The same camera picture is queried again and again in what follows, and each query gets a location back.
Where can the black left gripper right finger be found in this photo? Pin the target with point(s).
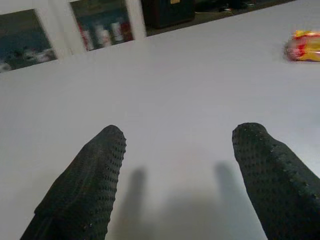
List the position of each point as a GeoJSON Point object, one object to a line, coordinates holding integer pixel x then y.
{"type": "Point", "coordinates": [277, 185]}

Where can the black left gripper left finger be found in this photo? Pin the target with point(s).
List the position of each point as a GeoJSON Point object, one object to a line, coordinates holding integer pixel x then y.
{"type": "Point", "coordinates": [82, 190]}

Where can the yellow red snack wrapper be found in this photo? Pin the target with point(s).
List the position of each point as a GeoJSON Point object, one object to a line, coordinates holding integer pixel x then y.
{"type": "Point", "coordinates": [305, 47]}

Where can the white red bottle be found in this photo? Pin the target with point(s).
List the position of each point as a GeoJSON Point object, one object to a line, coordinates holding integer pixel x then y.
{"type": "Point", "coordinates": [86, 38]}
{"type": "Point", "coordinates": [103, 35]}
{"type": "Point", "coordinates": [117, 31]}

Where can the white glass door cabinet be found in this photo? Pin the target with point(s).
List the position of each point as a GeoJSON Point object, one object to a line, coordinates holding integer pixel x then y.
{"type": "Point", "coordinates": [62, 32]}

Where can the black box speaker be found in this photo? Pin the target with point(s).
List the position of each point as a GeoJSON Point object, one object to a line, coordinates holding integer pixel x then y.
{"type": "Point", "coordinates": [168, 12]}

